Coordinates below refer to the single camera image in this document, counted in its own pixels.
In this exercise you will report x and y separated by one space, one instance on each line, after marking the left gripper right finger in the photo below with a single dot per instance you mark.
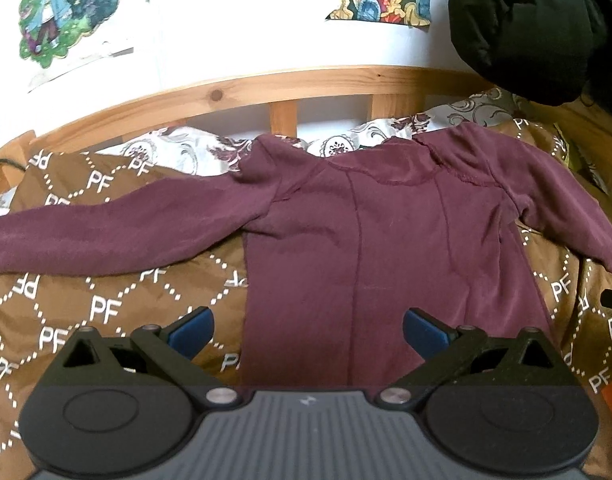
446 353

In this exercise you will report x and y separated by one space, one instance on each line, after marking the wooden bed frame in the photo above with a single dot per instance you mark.
392 90

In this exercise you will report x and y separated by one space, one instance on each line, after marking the black puffer jacket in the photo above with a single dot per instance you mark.
547 51

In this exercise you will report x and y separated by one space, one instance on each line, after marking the anime boy wall poster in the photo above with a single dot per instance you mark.
50 28

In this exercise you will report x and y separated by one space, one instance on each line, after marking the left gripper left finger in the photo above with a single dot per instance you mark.
170 350

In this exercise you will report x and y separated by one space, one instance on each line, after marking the brown PF-print blanket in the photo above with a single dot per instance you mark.
38 312

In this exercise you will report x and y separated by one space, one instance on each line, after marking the maroon long-sleeve top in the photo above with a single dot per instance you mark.
339 248

